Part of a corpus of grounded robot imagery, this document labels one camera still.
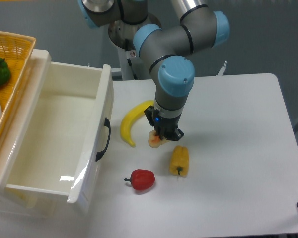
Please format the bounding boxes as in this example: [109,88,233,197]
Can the open upper white drawer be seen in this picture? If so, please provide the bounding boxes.
[0,49,115,204]

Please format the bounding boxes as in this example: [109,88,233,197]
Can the red bell pepper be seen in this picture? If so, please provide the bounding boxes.
[124,169,155,191]

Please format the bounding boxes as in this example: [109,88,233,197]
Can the yellow bell pepper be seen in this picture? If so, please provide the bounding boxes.
[169,145,190,177]

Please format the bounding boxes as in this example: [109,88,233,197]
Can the black drawer handle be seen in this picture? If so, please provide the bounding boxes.
[95,117,111,162]

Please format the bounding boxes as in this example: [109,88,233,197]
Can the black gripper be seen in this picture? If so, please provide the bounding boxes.
[144,106,184,141]

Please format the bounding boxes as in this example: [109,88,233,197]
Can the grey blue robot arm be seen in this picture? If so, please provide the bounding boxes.
[78,0,230,141]

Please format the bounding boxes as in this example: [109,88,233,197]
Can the yellow woven basket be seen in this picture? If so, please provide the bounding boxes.
[0,31,36,138]

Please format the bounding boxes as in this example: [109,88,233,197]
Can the white drawer cabinet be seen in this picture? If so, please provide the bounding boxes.
[0,161,102,219]

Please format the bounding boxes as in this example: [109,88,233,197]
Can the yellow banana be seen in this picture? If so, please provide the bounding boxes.
[120,100,153,147]

